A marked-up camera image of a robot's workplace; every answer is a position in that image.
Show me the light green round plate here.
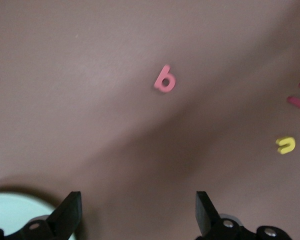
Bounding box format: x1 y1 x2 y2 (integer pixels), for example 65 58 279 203
0 191 78 240

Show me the yellow foam letter u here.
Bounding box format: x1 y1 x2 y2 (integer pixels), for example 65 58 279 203
275 136 297 155

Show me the red foam letter l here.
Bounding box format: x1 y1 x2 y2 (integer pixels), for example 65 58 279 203
286 95 300 110

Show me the pink foam letter b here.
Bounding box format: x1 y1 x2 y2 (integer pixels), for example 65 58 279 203
153 64 177 93

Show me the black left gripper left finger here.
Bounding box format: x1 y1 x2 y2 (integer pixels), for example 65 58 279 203
2 191 83 240

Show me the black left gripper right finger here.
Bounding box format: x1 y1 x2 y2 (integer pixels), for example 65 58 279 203
195 191 257 240

